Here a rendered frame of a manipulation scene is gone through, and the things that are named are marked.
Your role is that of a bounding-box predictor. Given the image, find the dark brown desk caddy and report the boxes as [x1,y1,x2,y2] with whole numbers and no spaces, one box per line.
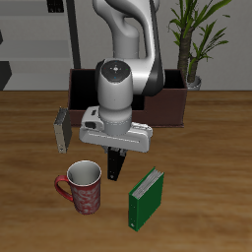
[67,67,189,129]

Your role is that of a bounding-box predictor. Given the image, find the red mug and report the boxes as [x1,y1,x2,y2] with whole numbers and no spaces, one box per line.
[53,159,103,216]

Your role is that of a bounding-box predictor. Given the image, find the black upright post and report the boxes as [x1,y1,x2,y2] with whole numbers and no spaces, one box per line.
[66,0,82,70]

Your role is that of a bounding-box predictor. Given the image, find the dark grey book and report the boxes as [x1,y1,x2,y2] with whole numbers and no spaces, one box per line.
[53,105,73,155]

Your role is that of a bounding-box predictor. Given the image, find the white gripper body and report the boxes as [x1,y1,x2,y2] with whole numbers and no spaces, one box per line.
[78,121,155,154]

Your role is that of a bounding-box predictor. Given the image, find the green book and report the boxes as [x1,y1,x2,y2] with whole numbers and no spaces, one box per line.
[127,166,165,233]

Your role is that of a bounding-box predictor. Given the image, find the green pot plant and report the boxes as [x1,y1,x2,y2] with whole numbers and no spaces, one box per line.
[167,0,233,92]

